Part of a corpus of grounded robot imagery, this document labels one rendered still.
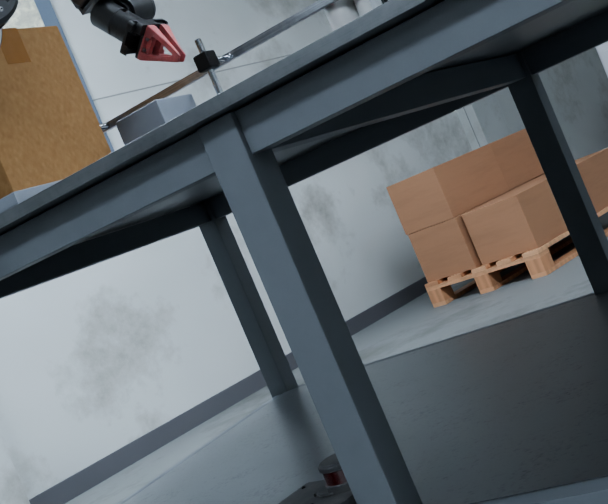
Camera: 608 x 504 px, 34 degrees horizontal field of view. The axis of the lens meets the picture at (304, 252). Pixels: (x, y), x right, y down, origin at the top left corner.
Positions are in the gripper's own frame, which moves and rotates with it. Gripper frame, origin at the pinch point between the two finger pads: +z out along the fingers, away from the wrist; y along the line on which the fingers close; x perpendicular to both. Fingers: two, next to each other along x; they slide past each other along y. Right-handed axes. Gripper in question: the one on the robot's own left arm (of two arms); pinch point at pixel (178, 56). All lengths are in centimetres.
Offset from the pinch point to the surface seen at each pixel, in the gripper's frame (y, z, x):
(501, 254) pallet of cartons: 286, 12, 115
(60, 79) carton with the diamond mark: -22.4, -6.3, 5.5
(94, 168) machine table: -46, 23, 3
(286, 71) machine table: -46, 46, -22
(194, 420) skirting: 180, -56, 213
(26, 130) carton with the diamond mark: -34.1, -0.6, 10.6
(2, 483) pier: 81, -73, 208
